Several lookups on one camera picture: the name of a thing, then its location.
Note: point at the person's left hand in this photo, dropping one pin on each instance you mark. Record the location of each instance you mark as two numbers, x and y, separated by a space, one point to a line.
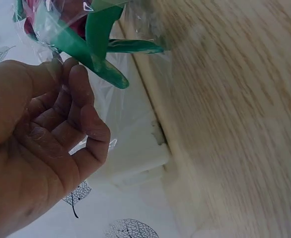
23 161

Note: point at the red artificial rose green leaves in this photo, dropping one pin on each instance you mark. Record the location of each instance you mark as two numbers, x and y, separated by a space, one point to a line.
73 45

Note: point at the clear plastic flower wrap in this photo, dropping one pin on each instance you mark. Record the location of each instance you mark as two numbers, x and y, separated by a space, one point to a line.
48 27

